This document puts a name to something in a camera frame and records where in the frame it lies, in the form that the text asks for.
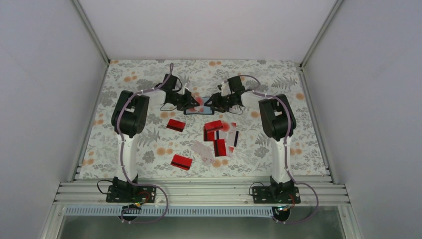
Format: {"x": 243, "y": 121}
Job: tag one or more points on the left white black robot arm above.
{"x": 129, "y": 119}

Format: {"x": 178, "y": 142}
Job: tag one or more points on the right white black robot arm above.
{"x": 278, "y": 124}

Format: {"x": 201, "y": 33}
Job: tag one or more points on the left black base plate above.
{"x": 123, "y": 192}

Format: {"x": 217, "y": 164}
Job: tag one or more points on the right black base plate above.
{"x": 284, "y": 193}

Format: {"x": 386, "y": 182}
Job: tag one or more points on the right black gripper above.
{"x": 216, "y": 102}

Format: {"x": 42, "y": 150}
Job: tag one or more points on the white card black stripe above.
{"x": 232, "y": 135}

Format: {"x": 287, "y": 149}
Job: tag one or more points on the floral patterned table mat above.
{"x": 173, "y": 144}

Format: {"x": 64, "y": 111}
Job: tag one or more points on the aluminium rail frame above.
{"x": 227, "y": 196}

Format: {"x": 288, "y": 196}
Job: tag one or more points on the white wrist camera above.
{"x": 224, "y": 89}
{"x": 187, "y": 88}

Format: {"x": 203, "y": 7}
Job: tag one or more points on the red card black stripe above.
{"x": 181, "y": 162}

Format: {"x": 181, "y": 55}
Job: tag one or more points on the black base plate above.
{"x": 284, "y": 193}
{"x": 123, "y": 192}

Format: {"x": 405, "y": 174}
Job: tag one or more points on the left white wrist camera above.
{"x": 187, "y": 88}

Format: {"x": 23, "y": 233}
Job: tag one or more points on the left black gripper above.
{"x": 188, "y": 99}

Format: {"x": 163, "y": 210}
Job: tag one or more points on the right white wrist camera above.
{"x": 224, "y": 89}

